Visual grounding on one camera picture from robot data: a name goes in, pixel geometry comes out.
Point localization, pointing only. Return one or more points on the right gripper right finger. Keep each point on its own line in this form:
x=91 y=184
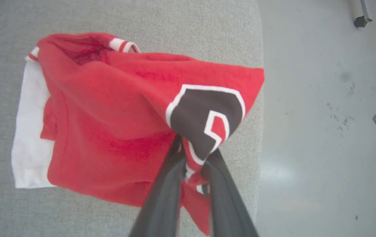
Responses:
x=229 y=207

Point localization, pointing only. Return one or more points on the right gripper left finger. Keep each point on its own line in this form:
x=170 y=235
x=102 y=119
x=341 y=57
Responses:
x=161 y=204

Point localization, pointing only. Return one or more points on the red and white garment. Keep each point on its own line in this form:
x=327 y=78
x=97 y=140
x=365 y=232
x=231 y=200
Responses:
x=109 y=125

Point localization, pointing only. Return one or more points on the grey metal frame leg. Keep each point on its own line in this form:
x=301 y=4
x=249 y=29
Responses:
x=359 y=11

